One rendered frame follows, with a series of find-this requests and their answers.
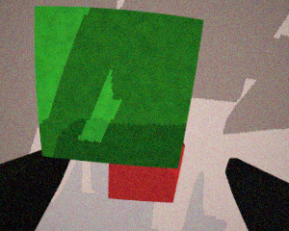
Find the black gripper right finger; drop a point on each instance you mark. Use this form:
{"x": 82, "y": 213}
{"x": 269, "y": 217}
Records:
{"x": 263, "y": 199}

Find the red block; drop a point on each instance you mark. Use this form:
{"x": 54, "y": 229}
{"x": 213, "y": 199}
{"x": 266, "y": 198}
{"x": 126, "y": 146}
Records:
{"x": 143, "y": 183}

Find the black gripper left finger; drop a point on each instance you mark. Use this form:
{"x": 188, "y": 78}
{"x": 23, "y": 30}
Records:
{"x": 27, "y": 185}

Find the green block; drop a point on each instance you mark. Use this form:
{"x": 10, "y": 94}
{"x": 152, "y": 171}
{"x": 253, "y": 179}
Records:
{"x": 114, "y": 86}

